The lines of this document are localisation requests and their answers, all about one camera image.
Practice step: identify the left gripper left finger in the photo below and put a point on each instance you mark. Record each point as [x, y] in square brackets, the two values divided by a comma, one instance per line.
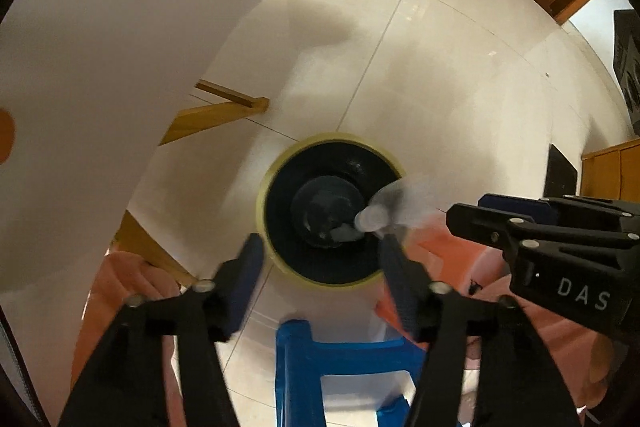
[235, 283]

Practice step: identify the blue plastic stool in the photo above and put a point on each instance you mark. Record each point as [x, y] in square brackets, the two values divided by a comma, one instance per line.
[302, 362]

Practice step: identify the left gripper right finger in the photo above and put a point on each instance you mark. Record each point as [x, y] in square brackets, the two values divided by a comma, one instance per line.
[417, 307]

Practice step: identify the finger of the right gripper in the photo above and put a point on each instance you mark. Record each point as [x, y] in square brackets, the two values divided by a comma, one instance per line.
[500, 228]
[557, 207]

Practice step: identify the cartoon printed tablecloth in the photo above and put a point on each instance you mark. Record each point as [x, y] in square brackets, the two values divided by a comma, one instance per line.
[91, 86]

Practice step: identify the yellow rimmed trash bin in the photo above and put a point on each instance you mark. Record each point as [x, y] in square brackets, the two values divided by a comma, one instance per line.
[307, 204]

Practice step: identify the orange pink plastic stool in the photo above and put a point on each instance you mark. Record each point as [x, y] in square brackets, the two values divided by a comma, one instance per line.
[474, 270]

